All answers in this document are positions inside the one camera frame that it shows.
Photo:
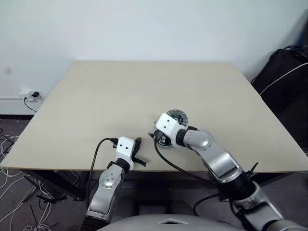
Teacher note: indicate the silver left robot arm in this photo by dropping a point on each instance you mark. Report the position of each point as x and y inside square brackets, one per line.
[106, 192]

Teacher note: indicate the black bag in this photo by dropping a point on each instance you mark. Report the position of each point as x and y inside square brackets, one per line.
[284, 91]

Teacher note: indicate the black table frame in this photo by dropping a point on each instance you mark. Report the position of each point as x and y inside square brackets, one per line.
[60, 183]

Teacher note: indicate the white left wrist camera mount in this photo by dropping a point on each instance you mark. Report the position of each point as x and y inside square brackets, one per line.
[125, 146]

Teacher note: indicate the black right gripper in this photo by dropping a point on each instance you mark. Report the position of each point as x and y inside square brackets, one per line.
[158, 134]

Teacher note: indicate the black plug adapter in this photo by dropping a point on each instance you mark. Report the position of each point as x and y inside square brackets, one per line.
[36, 93]

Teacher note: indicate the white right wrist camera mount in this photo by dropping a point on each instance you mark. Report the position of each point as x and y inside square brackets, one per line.
[167, 125]

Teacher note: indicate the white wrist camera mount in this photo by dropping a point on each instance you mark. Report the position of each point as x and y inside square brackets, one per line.
[125, 146]
[167, 125]

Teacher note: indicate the copper wound motor stator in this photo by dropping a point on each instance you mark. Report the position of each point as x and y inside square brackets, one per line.
[166, 141]

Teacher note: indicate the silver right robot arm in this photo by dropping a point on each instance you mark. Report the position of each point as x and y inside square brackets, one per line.
[216, 158]

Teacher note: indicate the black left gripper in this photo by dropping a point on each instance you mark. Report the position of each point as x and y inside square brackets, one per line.
[134, 152]

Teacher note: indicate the grey robot torso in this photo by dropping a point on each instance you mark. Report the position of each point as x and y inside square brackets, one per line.
[166, 223]

